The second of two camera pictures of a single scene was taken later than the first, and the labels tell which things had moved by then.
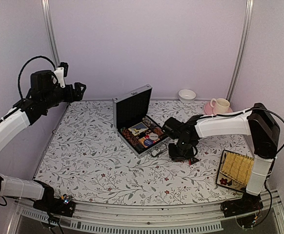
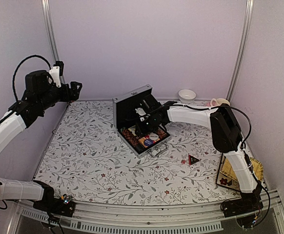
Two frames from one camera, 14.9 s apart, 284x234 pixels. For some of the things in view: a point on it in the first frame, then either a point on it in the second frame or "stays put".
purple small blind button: (148, 142) stays put
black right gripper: (174, 156) -> (142, 130)
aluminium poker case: (139, 132) stays put
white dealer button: (153, 136) stays put
